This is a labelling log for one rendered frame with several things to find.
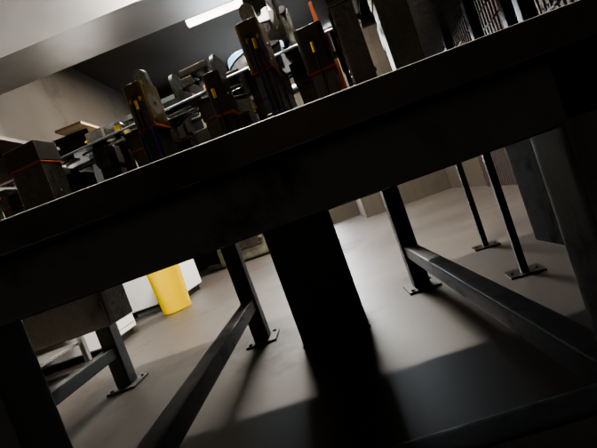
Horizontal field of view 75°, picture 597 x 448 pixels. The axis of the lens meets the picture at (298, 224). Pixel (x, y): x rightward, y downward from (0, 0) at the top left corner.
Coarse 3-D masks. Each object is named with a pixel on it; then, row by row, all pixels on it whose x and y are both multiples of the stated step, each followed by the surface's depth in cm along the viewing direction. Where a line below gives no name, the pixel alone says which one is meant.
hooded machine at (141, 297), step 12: (180, 264) 470; (192, 264) 502; (144, 276) 444; (192, 276) 489; (132, 288) 447; (144, 288) 446; (192, 288) 479; (132, 300) 448; (144, 300) 447; (156, 300) 445; (132, 312) 450; (144, 312) 453
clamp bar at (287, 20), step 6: (282, 6) 125; (282, 12) 125; (288, 12) 128; (282, 18) 129; (288, 18) 128; (288, 24) 129; (288, 30) 129; (294, 30) 127; (294, 36) 127; (294, 42) 128
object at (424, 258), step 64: (576, 64) 45; (384, 128) 46; (448, 128) 46; (512, 128) 45; (576, 128) 45; (192, 192) 48; (256, 192) 48; (320, 192) 47; (384, 192) 190; (576, 192) 47; (64, 256) 49; (128, 256) 49; (192, 256) 49; (576, 256) 52; (0, 320) 51; (64, 320) 78; (256, 320) 198; (512, 320) 85; (0, 384) 52; (64, 384) 163; (128, 384) 204; (192, 384) 108
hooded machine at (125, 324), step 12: (120, 324) 333; (132, 324) 352; (84, 336) 304; (96, 336) 304; (48, 348) 306; (72, 348) 305; (96, 348) 305; (60, 360) 306; (72, 360) 310; (48, 372) 311
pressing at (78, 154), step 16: (288, 48) 103; (288, 64) 116; (240, 80) 115; (192, 96) 112; (240, 96) 128; (176, 112) 122; (192, 112) 127; (128, 128) 121; (96, 144) 125; (64, 160) 129; (80, 160) 134
